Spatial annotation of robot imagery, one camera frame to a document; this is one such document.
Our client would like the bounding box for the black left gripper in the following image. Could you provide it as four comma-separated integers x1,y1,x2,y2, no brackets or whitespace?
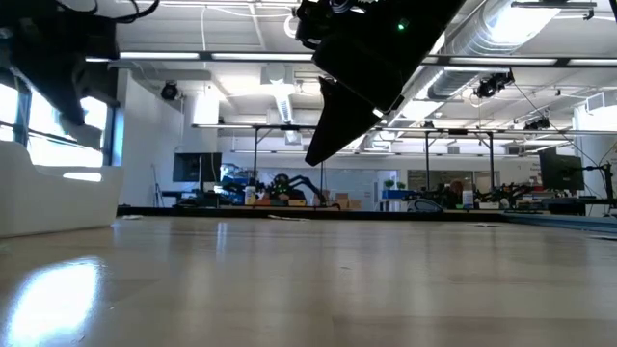
0,28,121,125

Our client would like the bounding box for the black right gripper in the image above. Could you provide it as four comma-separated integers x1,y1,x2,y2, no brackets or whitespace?
304,31,447,168

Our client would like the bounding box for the white plastic bin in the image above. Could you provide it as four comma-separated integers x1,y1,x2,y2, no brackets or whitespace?
0,139,125,238

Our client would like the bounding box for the brown cardboard box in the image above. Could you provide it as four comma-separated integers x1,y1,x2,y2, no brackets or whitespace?
335,192,362,211

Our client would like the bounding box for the white led light bar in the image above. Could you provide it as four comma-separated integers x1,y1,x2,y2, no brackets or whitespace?
447,57,559,67
567,58,617,67
210,52,314,62
119,51,201,61

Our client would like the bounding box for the person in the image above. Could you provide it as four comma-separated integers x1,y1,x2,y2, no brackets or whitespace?
445,178,467,209

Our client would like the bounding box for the black computer monitor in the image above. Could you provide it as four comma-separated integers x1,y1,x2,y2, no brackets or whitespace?
172,151,224,184
538,146,586,193

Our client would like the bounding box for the black overhead beam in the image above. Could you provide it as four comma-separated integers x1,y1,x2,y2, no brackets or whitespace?
84,50,617,69

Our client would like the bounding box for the black background gantry frame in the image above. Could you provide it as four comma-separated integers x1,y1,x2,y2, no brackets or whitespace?
191,122,497,209

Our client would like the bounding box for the silver air duct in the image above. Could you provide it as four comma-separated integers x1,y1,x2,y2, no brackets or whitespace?
394,0,563,126

